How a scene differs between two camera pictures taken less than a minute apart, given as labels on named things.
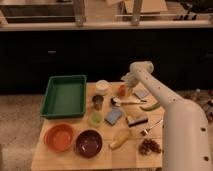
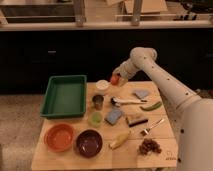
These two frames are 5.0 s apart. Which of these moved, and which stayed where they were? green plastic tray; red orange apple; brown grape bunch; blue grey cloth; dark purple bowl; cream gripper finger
Moved: cream gripper finger; red orange apple
Stayed: dark purple bowl; green plastic tray; blue grey cloth; brown grape bunch
